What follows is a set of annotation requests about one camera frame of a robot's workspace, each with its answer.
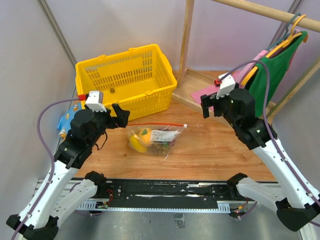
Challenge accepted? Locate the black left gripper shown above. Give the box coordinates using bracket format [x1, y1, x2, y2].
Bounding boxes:
[85, 102, 130, 147]

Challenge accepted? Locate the orange fruit with leaf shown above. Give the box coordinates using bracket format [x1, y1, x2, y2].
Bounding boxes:
[138, 128, 152, 147]

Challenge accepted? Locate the clear zip top bag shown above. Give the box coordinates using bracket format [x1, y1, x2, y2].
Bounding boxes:
[126, 122, 188, 157]

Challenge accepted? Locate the bunch of brown longans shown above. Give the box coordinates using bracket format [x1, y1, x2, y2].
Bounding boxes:
[147, 140, 176, 156]

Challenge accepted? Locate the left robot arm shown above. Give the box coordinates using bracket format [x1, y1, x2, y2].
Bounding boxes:
[6, 103, 130, 240]

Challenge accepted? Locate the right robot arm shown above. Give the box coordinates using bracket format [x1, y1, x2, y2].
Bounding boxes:
[200, 88, 320, 232]

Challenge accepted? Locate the wooden clothes rack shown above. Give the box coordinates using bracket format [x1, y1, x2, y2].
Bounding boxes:
[170, 0, 320, 142]

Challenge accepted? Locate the pink shirt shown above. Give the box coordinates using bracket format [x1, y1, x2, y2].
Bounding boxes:
[191, 30, 305, 106]

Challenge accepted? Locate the yellow plastic shopping basket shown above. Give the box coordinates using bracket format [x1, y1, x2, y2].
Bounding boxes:
[75, 44, 177, 121]

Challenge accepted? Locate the blue cartoon cloth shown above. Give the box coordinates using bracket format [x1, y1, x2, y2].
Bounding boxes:
[57, 102, 82, 139]

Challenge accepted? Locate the green shirt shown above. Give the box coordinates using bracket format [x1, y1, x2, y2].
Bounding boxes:
[244, 31, 308, 117]

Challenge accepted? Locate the grey clothes hanger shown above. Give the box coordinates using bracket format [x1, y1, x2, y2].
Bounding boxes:
[265, 12, 301, 51]

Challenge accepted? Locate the yellow clothes hanger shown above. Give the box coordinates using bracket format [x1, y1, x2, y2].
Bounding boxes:
[239, 14, 307, 88]

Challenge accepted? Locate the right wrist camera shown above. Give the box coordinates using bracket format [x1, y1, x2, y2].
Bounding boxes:
[216, 74, 236, 99]

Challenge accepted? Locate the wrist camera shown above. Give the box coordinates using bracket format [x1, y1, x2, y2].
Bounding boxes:
[216, 74, 236, 99]
[84, 91, 107, 113]

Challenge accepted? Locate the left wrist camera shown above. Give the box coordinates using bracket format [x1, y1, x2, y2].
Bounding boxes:
[84, 91, 107, 113]

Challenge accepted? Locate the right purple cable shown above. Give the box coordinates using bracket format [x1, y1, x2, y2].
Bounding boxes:
[219, 60, 320, 223]

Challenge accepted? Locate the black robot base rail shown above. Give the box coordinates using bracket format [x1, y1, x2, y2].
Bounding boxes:
[74, 171, 258, 216]

